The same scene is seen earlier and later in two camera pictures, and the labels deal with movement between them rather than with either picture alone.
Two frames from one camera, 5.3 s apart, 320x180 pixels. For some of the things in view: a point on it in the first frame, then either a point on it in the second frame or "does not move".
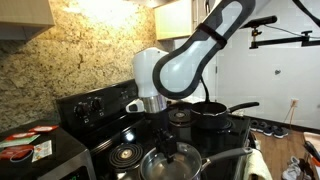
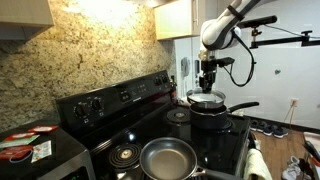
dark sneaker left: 259,125 does not move
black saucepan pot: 212,115 does not move
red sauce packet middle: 14,136 does not move
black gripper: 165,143 -> 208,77
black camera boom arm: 304,40 does not move
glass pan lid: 186,164 -> 213,100
